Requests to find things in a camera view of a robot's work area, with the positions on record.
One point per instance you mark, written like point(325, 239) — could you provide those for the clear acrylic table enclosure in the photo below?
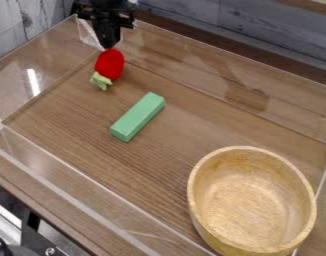
point(115, 194)

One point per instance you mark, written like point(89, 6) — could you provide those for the green rectangular block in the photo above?
point(137, 117)

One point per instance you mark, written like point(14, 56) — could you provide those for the red plush strawberry toy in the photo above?
point(109, 68)

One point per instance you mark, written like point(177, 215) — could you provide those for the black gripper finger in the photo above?
point(101, 31)
point(114, 34)

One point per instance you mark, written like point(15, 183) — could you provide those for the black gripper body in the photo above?
point(118, 11)

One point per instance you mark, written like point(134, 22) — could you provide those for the wooden bowl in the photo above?
point(252, 202)

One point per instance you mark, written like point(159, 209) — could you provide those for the clear acrylic corner bracket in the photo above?
point(87, 34)

